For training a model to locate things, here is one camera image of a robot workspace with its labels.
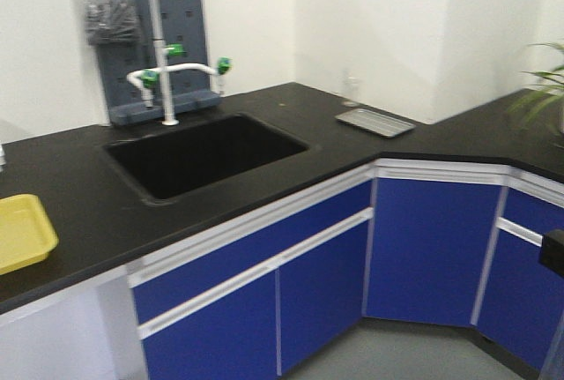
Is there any blue lab base cabinet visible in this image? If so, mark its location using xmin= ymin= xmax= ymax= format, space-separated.
xmin=128 ymin=160 xmax=563 ymax=379

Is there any yellow plastic tray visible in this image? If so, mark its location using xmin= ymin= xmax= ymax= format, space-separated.
xmin=1 ymin=194 xmax=58 ymax=275

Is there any black lab sink basin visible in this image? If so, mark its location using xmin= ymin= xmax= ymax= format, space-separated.
xmin=103 ymin=114 xmax=308 ymax=205

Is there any grey pegboard drying rack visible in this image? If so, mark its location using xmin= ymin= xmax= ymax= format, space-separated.
xmin=79 ymin=0 xmax=221 ymax=125

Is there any white gooseneck lab faucet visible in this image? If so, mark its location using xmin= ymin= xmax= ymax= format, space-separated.
xmin=126 ymin=0 xmax=233 ymax=126

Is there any grey metal tray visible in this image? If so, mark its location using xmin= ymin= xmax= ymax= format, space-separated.
xmin=335 ymin=108 xmax=415 ymax=138

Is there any green potted plant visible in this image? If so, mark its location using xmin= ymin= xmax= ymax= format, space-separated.
xmin=506 ymin=41 xmax=563 ymax=136

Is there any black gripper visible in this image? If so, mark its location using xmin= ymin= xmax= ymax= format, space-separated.
xmin=539 ymin=229 xmax=563 ymax=271

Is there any clear glass flask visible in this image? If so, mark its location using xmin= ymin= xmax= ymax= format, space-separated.
xmin=343 ymin=70 xmax=360 ymax=108

